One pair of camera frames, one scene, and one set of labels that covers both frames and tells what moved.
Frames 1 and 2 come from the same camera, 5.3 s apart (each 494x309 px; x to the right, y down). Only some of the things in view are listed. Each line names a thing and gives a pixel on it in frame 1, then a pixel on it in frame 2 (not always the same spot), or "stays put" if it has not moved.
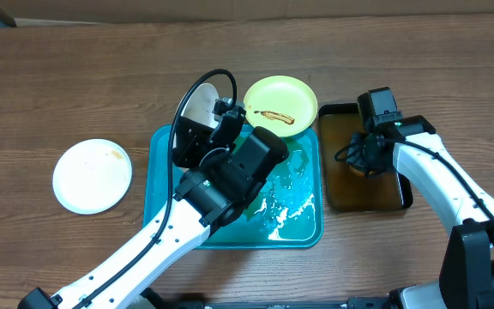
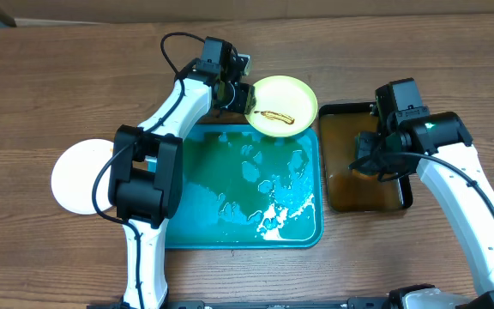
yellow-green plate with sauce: [284, 104] stays put
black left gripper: [188, 145] -> [245, 99]
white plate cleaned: [92, 175] stays put
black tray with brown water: [347, 190] stays put
